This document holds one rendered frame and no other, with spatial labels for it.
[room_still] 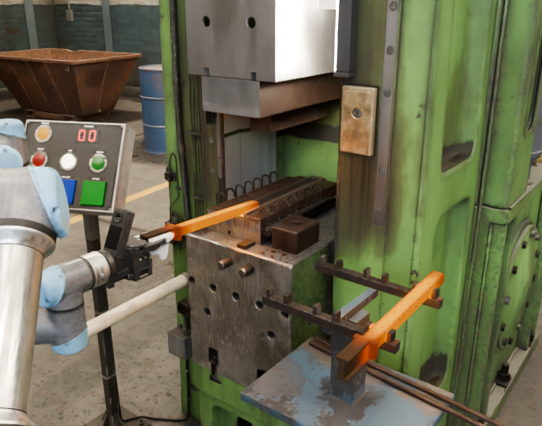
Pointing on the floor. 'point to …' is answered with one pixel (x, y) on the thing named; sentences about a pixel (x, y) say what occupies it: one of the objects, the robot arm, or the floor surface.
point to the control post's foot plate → (117, 419)
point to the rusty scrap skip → (64, 81)
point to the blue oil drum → (152, 108)
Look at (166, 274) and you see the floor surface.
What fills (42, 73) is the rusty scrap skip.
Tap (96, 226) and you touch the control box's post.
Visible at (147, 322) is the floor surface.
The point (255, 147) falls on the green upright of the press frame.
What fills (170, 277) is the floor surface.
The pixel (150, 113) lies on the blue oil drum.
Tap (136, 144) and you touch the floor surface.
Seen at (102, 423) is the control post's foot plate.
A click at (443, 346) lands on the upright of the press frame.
